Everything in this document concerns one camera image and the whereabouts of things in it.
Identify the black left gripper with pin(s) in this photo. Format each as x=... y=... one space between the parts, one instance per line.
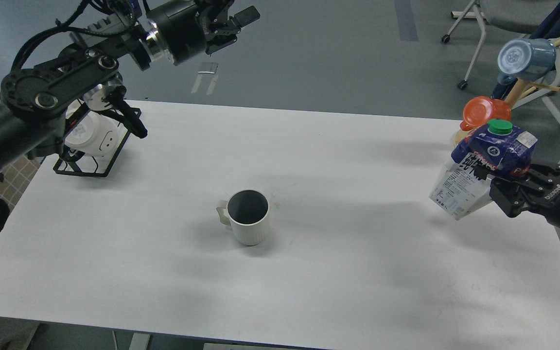
x=182 y=30

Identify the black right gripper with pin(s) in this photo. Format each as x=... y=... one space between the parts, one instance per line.
x=538 y=191

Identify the blue milk carton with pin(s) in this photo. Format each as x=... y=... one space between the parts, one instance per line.
x=496 y=149

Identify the white ribbed mug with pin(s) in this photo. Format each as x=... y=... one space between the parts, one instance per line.
x=247 y=214

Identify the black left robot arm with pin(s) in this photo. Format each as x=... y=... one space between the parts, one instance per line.
x=62 y=73

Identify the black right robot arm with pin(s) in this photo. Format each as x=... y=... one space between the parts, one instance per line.
x=538 y=191

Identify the orange cup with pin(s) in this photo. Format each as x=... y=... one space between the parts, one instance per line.
x=479 y=110

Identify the wooden cup tree stand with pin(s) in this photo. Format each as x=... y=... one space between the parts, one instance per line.
x=548 y=83

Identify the blue cup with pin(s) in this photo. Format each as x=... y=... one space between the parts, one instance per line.
x=528 y=59

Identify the white mug on rack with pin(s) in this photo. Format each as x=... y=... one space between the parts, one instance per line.
x=95 y=135

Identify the black wire cup rack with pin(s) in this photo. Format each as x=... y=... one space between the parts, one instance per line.
x=76 y=163

